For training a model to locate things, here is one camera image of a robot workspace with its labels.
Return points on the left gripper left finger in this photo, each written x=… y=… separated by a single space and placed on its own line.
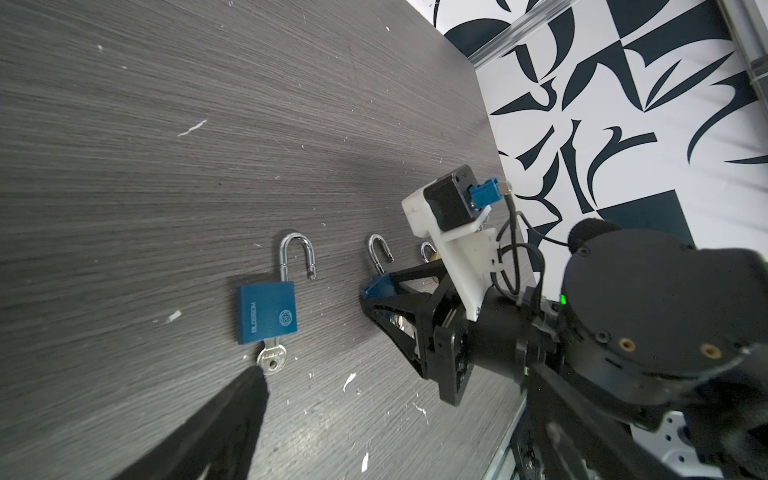
x=217 y=442

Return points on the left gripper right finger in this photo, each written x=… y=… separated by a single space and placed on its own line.
x=573 y=436

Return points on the blue padlock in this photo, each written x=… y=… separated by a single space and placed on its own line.
x=378 y=276
x=266 y=312

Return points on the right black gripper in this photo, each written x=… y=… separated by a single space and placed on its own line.
x=439 y=349

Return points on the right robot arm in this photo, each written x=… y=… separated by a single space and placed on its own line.
x=652 y=364

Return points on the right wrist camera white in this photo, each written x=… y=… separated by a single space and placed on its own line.
x=451 y=212

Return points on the brass padlock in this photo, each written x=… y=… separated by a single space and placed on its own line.
x=429 y=252

